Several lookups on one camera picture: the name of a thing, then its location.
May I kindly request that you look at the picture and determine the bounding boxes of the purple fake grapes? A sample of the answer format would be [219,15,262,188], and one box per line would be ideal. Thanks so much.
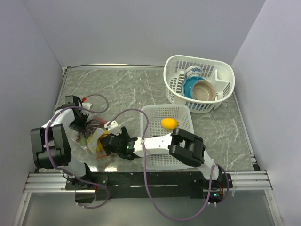
[76,119,104,143]

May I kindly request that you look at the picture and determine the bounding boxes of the yellow fake lemon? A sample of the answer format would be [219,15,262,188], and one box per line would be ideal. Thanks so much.
[160,118,177,130]

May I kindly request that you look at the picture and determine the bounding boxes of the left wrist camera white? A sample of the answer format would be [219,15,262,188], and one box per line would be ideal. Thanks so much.
[81,102,92,113]

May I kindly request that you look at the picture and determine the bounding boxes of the purple cable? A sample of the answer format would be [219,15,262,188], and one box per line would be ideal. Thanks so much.
[107,108,230,221]
[44,94,111,210]

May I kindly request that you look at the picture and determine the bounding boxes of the clear zip top bag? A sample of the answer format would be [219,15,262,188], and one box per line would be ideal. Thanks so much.
[69,116,108,159]

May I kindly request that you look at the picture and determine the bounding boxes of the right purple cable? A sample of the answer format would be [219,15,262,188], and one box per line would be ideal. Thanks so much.
[107,108,230,221]

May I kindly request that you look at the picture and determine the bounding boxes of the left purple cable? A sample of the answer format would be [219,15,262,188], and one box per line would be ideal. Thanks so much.
[44,94,111,210]

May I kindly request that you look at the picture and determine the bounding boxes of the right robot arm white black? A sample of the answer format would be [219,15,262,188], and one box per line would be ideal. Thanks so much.
[100,127,222,190]

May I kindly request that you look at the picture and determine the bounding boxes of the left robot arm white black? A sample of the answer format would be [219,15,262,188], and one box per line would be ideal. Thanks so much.
[30,95,94,189]

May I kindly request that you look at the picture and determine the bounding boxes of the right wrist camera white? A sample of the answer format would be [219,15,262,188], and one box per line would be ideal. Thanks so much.
[104,121,122,135]

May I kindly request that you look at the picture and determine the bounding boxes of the blue white porcelain cup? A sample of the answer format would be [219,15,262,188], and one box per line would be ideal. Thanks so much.
[184,65,203,79]

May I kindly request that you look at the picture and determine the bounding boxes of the beige bowl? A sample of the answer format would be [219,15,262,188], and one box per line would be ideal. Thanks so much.
[191,80,216,101]

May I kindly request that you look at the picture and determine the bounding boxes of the yellow fake banana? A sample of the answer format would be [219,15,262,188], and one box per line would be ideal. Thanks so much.
[87,131,108,153]

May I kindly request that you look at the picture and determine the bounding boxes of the red fake pepper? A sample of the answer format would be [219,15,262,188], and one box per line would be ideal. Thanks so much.
[92,115,107,125]

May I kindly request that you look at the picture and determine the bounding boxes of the aluminium frame rail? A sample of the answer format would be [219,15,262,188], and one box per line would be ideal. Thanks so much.
[23,171,272,193]

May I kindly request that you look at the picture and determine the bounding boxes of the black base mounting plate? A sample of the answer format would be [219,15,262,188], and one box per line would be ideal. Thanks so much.
[67,171,232,203]

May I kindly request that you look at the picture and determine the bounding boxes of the teal bowl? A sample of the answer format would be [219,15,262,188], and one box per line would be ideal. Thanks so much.
[181,76,204,98]

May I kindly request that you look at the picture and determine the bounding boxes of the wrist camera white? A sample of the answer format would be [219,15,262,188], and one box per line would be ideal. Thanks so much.
[104,121,122,135]
[81,102,92,113]

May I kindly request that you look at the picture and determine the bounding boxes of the white oval dish rack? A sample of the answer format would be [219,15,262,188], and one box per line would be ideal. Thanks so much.
[163,55,235,113]

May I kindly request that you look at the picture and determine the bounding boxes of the white perforated rectangular basket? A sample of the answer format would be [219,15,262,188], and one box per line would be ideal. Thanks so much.
[141,104,194,171]

